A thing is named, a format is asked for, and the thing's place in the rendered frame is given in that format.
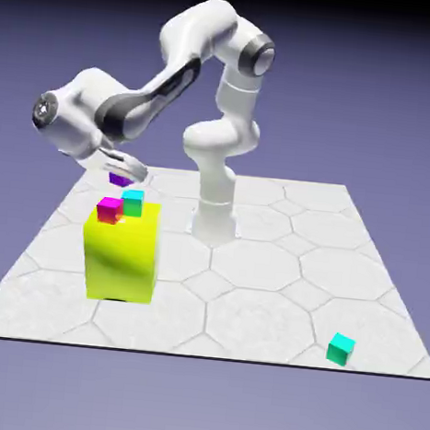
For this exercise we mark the small purple cube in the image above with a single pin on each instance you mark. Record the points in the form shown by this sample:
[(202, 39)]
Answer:
[(119, 180)]

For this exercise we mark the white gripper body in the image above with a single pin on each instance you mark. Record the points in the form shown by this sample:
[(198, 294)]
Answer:
[(121, 165)]

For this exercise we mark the small magenta cube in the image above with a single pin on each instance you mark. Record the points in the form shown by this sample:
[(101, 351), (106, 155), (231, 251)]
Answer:
[(109, 209)]

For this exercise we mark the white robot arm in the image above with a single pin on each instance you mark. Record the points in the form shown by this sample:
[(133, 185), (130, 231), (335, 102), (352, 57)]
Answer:
[(225, 105)]

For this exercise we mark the large yellow box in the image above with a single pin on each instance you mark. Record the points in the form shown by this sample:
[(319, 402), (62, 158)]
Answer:
[(122, 258)]

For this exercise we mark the small cyan cube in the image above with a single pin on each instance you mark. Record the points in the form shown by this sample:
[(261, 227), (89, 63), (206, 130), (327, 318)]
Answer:
[(339, 350), (133, 202)]

